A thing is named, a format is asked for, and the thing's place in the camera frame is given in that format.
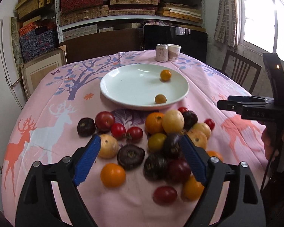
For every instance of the small yellow-green tomato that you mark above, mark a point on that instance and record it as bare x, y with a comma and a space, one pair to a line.
160, 99

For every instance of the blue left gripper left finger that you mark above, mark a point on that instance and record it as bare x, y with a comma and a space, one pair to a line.
84, 157

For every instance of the pale yellow round fruit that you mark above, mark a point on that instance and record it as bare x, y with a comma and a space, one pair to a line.
204, 128
173, 121

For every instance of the orange-yellow passion fruit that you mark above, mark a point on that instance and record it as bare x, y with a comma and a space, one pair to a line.
198, 138

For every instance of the white oval plate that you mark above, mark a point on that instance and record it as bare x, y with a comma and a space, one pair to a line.
136, 86

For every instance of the black screen panel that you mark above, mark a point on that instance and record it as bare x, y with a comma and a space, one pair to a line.
193, 43

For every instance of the metal storage shelf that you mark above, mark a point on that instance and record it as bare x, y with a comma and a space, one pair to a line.
76, 18

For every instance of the smooth orange tomato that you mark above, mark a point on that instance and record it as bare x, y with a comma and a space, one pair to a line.
192, 189

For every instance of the red cherry tomato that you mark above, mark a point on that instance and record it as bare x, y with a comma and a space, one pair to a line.
165, 195
134, 135
118, 131
210, 123

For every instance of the person's right hand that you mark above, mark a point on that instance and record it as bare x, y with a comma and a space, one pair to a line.
267, 144

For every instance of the dark wooden chair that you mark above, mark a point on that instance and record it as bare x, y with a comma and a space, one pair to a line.
241, 68

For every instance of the pink deer tablecloth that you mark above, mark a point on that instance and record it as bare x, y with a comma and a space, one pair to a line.
59, 117

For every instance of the dark red plum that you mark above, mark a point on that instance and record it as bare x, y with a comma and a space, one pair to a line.
178, 171

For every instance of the yellow-green orange tomato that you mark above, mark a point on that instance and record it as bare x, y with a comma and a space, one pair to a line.
156, 142

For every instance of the pink drink can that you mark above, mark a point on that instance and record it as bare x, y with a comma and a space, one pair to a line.
161, 53

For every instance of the small orange tomato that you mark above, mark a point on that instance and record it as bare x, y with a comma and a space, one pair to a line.
165, 75

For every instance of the framed picture leaning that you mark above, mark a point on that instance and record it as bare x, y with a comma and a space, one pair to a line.
35, 70

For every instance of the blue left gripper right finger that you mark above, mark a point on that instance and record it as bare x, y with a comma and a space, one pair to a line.
194, 158

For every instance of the small pale yellow fruit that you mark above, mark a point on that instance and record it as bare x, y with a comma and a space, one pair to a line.
109, 146

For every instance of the large textured orange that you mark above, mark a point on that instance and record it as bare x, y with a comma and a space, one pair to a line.
216, 154

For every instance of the white paper cup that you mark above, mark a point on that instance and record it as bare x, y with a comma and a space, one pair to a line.
173, 52

